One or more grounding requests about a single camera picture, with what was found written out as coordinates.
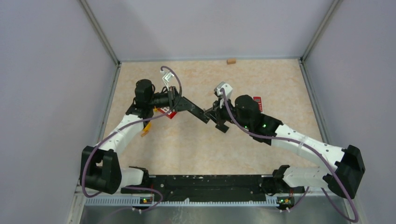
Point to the black battery cover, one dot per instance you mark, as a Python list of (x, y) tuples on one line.
[(222, 127)]

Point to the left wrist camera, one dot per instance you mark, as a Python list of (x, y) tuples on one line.
[(167, 76)]

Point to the red yellow toy phone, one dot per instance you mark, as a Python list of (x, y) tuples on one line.
[(167, 111)]

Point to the small orange toy piece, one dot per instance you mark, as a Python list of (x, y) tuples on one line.
[(146, 129)]

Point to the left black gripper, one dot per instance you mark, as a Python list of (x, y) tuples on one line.
[(175, 101)]

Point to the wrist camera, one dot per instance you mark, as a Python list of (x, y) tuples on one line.
[(167, 76), (223, 91)]

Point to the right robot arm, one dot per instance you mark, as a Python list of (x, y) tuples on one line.
[(340, 169)]

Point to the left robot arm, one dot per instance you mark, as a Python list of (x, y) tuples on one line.
[(100, 167)]

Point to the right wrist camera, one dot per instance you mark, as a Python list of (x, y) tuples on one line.
[(223, 91)]

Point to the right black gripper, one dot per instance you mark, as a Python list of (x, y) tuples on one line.
[(217, 112)]

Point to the black remote control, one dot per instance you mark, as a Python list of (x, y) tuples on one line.
[(196, 111)]

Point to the white red remote control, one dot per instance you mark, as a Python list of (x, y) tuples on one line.
[(258, 100)]

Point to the small wooden block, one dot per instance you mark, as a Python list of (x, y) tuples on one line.
[(231, 61)]

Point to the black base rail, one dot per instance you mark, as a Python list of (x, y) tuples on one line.
[(212, 188)]

